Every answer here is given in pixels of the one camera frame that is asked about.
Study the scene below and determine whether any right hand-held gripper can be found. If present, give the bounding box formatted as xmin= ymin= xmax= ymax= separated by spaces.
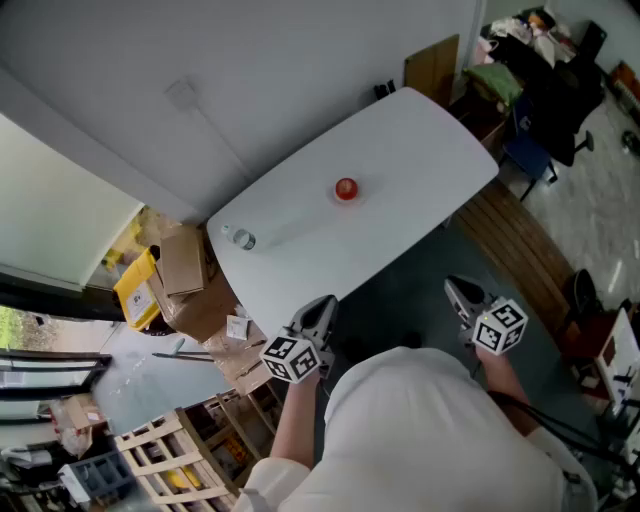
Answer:
xmin=443 ymin=275 xmax=530 ymax=357

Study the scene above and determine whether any blue chair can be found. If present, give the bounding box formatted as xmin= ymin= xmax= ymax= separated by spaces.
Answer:
xmin=499 ymin=94 xmax=559 ymax=202

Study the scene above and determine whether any green cushion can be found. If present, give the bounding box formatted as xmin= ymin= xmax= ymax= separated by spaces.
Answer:
xmin=462 ymin=63 xmax=524 ymax=107

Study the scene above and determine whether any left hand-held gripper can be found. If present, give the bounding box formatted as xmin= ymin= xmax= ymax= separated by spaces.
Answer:
xmin=259 ymin=294 xmax=340 ymax=385

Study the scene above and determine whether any small brown cardboard box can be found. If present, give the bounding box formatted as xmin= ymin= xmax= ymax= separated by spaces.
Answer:
xmin=159 ymin=227 xmax=209 ymax=297

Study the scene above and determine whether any flattened brown cardboard sheet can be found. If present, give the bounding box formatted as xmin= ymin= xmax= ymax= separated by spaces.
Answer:
xmin=204 ymin=319 xmax=275 ymax=397

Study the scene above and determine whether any large brown cardboard box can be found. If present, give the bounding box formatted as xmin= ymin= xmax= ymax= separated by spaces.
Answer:
xmin=146 ymin=269 xmax=242 ymax=344

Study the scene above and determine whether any light wooden slatted crate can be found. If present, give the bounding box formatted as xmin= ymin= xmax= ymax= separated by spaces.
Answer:
xmin=113 ymin=389 xmax=282 ymax=512

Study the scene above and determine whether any yellow plastic bin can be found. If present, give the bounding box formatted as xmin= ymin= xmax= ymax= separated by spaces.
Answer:
xmin=112 ymin=247 xmax=162 ymax=332

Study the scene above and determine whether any brown wooden board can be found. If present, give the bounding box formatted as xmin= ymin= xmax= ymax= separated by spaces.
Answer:
xmin=403 ymin=33 xmax=461 ymax=109

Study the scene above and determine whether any person's white shirt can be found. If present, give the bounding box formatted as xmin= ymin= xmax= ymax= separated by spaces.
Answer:
xmin=234 ymin=345 xmax=599 ymax=512

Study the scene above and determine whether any person's right forearm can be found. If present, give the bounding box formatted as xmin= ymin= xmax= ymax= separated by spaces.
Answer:
xmin=474 ymin=345 xmax=539 ymax=437

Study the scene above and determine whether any white cabinet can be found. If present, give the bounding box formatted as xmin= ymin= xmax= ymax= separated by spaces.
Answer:
xmin=597 ymin=307 xmax=640 ymax=417

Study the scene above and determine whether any brown wooden slatted platform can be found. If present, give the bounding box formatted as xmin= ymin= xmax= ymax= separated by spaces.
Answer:
xmin=452 ymin=179 xmax=577 ymax=337

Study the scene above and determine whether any grey plastic crate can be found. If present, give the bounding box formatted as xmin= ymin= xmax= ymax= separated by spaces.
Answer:
xmin=58 ymin=449 xmax=137 ymax=504

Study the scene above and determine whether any clear plastic water bottle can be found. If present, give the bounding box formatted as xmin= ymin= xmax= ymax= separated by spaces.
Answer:
xmin=220 ymin=224 xmax=258 ymax=252

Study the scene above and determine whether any black office chair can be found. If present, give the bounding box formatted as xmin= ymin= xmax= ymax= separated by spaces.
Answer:
xmin=548 ymin=19 xmax=609 ymax=169

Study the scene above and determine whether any black cable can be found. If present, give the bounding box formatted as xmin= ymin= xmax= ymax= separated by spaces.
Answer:
xmin=487 ymin=389 xmax=640 ymax=472

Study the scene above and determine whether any pile of bags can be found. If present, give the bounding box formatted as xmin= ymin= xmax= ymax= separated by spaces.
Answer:
xmin=487 ymin=7 xmax=577 ymax=67

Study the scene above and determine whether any person's left forearm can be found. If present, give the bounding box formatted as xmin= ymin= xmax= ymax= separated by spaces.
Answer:
xmin=269 ymin=370 xmax=322 ymax=470

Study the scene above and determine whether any long grey pole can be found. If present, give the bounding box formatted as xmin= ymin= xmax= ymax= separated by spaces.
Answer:
xmin=151 ymin=349 xmax=217 ymax=363

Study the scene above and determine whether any small white packet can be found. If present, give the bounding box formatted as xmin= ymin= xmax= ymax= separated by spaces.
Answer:
xmin=225 ymin=314 xmax=250 ymax=342

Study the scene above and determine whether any black window frame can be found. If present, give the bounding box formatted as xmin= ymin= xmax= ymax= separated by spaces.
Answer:
xmin=0 ymin=349 xmax=113 ymax=401

